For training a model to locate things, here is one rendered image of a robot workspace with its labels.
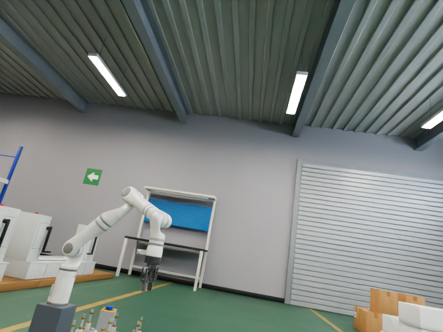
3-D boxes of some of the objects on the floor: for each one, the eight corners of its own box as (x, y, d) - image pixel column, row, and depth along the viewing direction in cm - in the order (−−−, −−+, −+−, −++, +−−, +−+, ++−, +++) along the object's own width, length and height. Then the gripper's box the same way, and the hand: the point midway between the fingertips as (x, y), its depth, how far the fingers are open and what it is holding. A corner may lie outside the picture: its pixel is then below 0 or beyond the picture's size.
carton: (374, 331, 434) (374, 309, 443) (380, 334, 412) (380, 311, 421) (353, 327, 439) (353, 305, 448) (358, 330, 416) (358, 307, 425)
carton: (385, 340, 380) (385, 315, 389) (366, 336, 383) (366, 311, 392) (376, 334, 408) (376, 311, 417) (358, 331, 411) (359, 307, 420)
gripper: (155, 255, 130) (146, 294, 125) (167, 256, 144) (159, 291, 139) (139, 252, 132) (130, 290, 127) (152, 253, 146) (145, 288, 141)
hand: (146, 288), depth 133 cm, fingers open, 6 cm apart
